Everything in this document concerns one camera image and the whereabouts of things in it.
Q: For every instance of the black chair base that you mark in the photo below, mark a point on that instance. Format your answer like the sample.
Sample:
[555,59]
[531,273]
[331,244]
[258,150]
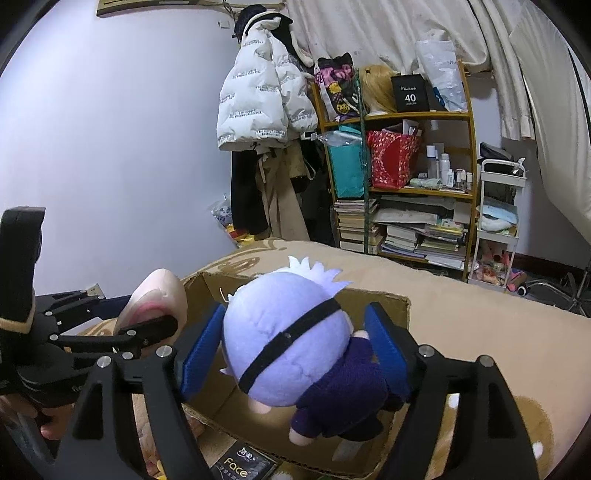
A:
[572,295]

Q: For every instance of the white curtain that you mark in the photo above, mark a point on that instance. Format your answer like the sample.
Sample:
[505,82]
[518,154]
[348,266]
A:
[392,27]

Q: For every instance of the clear plastic bag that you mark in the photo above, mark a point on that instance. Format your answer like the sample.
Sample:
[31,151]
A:
[438,69]

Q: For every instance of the wooden shelf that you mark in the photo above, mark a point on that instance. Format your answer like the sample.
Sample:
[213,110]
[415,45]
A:
[397,116]

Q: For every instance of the black hat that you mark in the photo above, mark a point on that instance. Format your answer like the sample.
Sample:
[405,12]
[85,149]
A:
[251,16]

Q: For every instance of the beige flower blanket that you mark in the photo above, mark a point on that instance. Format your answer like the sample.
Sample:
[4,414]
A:
[485,323]

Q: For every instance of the white wall socket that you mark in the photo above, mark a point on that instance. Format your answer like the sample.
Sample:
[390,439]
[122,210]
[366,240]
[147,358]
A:
[94,290]

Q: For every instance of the white trolley cart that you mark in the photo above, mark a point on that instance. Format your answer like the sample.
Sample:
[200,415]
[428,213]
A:
[501,162]

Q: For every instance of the green pole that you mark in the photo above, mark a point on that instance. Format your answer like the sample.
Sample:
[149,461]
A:
[366,207]

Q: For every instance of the group of white bottles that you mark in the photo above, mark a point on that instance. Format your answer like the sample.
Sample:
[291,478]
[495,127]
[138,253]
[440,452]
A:
[444,168]

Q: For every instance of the stack of books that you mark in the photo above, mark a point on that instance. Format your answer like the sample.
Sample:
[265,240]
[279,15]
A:
[406,240]

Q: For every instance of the red patterned bag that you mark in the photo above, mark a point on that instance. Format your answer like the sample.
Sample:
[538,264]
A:
[390,161]

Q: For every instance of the wooden wall board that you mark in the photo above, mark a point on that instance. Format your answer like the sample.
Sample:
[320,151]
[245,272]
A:
[138,7]

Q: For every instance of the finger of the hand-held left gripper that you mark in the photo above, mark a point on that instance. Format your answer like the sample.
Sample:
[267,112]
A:
[138,332]
[78,302]

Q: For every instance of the teal bag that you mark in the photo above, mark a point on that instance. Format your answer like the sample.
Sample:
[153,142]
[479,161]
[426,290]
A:
[346,170]

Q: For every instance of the pink toys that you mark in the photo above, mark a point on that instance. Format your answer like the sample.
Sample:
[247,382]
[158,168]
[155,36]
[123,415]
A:
[491,261]

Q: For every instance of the light blue cloth pack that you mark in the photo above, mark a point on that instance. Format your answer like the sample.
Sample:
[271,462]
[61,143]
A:
[498,214]

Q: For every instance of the black coat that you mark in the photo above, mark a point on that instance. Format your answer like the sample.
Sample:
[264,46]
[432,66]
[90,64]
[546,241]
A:
[244,194]

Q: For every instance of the black card box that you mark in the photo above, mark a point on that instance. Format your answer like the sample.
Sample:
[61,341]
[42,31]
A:
[411,94]

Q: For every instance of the black tissue packet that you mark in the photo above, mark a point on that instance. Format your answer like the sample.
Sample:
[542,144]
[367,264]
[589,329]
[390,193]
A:
[244,464]

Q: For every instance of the colourful snack bags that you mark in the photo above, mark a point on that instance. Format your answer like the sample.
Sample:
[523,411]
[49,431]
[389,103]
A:
[226,214]

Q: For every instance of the white puffer jacket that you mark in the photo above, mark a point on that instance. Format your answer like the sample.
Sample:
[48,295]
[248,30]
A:
[258,92]

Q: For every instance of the person's left hand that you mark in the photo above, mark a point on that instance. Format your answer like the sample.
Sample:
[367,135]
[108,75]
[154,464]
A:
[51,427]

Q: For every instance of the lavender-haired plush doll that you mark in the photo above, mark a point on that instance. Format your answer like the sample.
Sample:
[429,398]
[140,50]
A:
[286,332]

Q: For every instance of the pink plush toy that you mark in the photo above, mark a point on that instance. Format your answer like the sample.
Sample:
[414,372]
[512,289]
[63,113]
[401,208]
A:
[157,290]

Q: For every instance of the black patterned tote bag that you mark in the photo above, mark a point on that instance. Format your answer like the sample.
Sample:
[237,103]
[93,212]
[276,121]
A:
[334,83]

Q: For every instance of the beige coat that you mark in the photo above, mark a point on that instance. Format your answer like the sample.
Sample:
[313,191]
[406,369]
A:
[281,203]

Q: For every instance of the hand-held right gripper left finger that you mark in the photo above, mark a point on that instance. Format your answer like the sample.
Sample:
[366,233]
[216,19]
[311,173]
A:
[201,353]

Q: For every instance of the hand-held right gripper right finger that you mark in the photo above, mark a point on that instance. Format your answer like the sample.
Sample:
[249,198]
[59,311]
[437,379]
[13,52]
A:
[384,344]

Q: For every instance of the cardboard box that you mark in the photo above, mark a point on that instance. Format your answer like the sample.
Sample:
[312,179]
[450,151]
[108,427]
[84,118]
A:
[221,406]

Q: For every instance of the blond wig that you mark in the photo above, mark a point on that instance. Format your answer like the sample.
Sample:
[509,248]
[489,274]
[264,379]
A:
[378,87]

